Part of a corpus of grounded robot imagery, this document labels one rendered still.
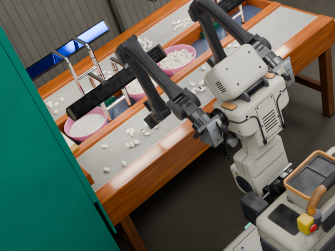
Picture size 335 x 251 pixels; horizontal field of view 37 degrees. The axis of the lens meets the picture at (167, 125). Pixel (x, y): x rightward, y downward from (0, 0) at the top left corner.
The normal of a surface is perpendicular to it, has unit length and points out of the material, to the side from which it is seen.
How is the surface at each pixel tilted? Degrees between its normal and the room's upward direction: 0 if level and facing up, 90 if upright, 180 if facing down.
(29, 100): 90
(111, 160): 0
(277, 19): 0
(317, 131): 0
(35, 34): 90
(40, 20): 90
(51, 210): 90
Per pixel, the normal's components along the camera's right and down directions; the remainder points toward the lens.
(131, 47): 0.05, -0.31
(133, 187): 0.62, 0.38
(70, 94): -0.26, -0.72
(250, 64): 0.28, -0.20
